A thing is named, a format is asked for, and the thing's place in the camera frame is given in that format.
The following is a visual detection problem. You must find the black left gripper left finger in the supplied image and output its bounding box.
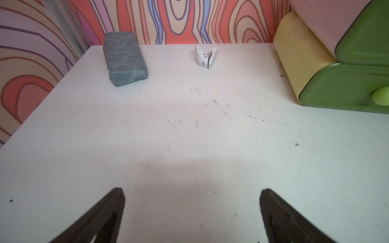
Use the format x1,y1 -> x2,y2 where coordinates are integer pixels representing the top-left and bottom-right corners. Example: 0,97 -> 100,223
51,187 -> 126,243

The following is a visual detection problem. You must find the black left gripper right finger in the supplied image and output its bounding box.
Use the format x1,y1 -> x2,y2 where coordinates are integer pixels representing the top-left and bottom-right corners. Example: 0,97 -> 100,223
259,188 -> 334,243

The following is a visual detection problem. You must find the yellow pink drawer cabinet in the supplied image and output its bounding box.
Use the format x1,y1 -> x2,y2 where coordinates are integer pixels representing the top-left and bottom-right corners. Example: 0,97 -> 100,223
274,1 -> 370,106

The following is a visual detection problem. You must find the green middle drawer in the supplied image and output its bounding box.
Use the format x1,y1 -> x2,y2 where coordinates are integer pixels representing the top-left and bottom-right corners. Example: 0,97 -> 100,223
335,0 -> 389,67

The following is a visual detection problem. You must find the grey felt eraser block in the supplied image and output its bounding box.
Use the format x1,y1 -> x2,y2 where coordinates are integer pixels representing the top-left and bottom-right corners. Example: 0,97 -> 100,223
103,31 -> 149,87

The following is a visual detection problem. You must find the white plastic clip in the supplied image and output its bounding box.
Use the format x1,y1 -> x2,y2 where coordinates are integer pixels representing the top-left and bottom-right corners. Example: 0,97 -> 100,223
194,45 -> 218,69

